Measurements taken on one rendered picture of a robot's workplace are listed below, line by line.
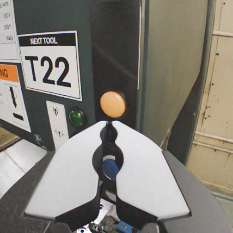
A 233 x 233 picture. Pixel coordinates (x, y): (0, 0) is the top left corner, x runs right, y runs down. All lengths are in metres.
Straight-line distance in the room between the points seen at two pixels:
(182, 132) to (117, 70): 0.81
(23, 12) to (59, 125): 0.14
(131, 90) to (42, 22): 0.12
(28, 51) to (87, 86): 0.09
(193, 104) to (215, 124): 0.45
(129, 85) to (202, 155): 1.31
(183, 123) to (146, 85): 0.77
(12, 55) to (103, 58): 0.15
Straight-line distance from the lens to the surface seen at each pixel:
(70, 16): 0.19
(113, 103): 0.16
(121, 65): 0.16
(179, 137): 0.96
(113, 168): 0.20
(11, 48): 0.27
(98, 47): 0.17
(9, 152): 1.70
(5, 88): 0.32
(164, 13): 0.18
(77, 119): 0.20
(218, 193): 1.62
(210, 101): 1.24
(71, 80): 0.19
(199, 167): 1.51
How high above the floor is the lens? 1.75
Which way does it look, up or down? 28 degrees down
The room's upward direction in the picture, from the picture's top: straight up
